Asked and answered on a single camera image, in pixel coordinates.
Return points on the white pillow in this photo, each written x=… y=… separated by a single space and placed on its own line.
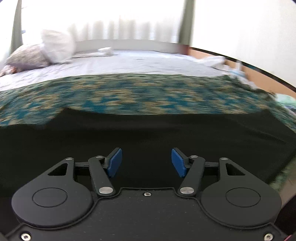
x=58 y=46

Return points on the wooden bed frame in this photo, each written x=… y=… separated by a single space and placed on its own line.
x=261 y=78

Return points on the white cloth pile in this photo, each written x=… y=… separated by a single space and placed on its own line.
x=217 y=62

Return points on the white bed sheet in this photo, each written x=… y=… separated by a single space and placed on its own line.
x=147 y=62

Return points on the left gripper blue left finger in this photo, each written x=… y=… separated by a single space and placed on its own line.
x=102 y=170

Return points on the teal patterned bedspread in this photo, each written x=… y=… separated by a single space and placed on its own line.
x=139 y=94

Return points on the mint green cloth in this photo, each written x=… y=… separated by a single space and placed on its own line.
x=286 y=100

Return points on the green curtain panel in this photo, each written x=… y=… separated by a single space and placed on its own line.
x=185 y=31
x=16 y=36

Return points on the black pants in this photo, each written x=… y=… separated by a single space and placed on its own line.
x=256 y=141

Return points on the green curtain left panel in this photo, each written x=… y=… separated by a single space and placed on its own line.
x=16 y=36

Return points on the white sheer curtain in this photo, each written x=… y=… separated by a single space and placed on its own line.
x=104 y=20

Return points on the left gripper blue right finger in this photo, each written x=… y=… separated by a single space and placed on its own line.
x=191 y=169

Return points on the green curtain right panel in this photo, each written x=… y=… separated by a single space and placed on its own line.
x=185 y=31

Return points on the small white crumpled cloth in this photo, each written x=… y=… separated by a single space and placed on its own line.
x=106 y=51

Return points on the grey patterned pillow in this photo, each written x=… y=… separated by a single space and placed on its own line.
x=23 y=59

